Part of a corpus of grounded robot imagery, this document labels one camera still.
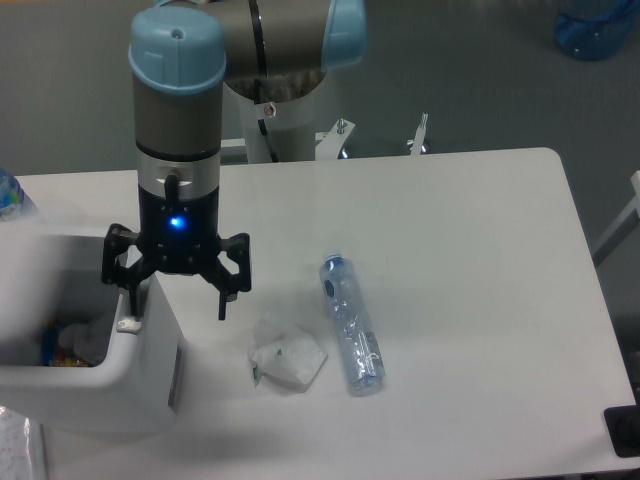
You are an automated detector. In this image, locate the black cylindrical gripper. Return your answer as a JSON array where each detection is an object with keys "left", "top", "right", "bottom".
[{"left": 101, "top": 144, "right": 251, "bottom": 320}]

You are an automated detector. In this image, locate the white push-top trash can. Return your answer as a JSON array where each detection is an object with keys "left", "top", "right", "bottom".
[{"left": 1, "top": 221, "right": 184, "bottom": 434}]

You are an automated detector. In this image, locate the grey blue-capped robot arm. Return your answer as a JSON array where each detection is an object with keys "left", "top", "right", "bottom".
[{"left": 101, "top": 1, "right": 367, "bottom": 315}]

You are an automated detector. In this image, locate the trash inside can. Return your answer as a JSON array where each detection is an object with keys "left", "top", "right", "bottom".
[{"left": 40, "top": 314, "right": 113, "bottom": 368}]

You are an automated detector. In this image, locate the crumpled white paper wrapper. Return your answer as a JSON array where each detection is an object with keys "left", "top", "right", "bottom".
[{"left": 247, "top": 312, "right": 328, "bottom": 390}]

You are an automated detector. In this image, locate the blue labelled drink bottle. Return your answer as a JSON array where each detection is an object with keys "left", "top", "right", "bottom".
[{"left": 1, "top": 169, "right": 39, "bottom": 222}]

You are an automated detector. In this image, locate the clear crushed plastic bottle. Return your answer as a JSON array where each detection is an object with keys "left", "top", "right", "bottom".
[{"left": 319, "top": 250, "right": 385, "bottom": 396}]

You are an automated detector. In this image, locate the white speckled bag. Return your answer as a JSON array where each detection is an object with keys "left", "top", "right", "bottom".
[{"left": 1, "top": 406, "right": 48, "bottom": 480}]

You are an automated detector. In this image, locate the metal clamp screw right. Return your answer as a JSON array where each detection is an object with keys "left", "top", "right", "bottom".
[{"left": 406, "top": 113, "right": 430, "bottom": 156}]

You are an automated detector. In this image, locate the blue plastic water jug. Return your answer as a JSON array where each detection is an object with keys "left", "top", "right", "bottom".
[{"left": 553, "top": 1, "right": 639, "bottom": 61}]

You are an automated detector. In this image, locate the black device at table edge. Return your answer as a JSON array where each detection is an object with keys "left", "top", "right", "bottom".
[{"left": 604, "top": 405, "right": 639, "bottom": 458}]

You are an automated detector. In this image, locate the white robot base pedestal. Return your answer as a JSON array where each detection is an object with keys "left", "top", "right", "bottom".
[{"left": 225, "top": 81, "right": 316, "bottom": 163}]

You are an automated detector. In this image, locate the black cable on pedestal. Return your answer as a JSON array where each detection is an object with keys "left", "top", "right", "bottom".
[{"left": 252, "top": 77, "right": 280, "bottom": 163}]

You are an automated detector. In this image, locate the white table clamp bracket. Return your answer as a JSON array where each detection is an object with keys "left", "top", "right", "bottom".
[{"left": 221, "top": 118, "right": 356, "bottom": 165}]

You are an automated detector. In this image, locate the white frame at right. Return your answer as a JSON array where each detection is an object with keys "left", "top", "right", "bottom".
[{"left": 591, "top": 171, "right": 639, "bottom": 268}]

